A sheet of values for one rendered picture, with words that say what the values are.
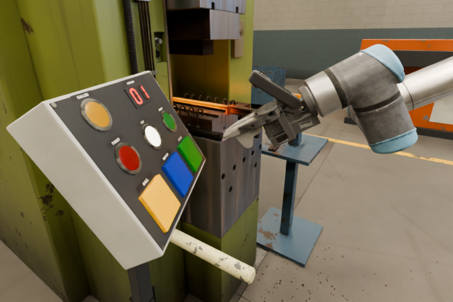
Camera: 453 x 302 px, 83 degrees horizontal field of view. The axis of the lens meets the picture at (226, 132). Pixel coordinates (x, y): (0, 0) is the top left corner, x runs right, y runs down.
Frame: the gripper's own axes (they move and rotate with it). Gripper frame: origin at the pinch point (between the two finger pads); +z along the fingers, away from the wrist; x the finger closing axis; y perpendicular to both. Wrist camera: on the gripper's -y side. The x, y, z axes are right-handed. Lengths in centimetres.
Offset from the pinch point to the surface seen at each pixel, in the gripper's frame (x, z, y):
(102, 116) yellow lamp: -19.7, 10.6, -16.6
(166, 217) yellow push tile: -21.9, 10.3, 2.9
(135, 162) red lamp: -19.5, 10.6, -7.5
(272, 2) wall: 853, -95, -89
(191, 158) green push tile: -2.1, 10.3, 1.5
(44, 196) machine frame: 24, 89, -4
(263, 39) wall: 864, -21, -5
